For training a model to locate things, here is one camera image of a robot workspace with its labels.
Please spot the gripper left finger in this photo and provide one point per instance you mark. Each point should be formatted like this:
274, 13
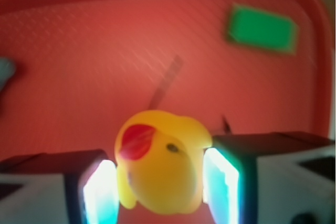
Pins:
69, 187

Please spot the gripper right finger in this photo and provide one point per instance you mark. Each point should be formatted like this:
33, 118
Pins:
270, 178

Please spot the yellow rubber duck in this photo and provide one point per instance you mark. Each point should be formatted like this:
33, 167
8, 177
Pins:
160, 162

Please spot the red plastic tray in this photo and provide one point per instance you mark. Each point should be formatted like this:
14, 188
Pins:
84, 67

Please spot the grey plush mouse toy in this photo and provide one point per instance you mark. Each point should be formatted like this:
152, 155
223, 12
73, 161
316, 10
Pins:
8, 69

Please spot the black zip tie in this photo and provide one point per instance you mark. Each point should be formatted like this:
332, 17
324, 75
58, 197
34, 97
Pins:
165, 83

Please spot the green rectangular block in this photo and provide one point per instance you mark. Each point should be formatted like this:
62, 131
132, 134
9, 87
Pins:
259, 28

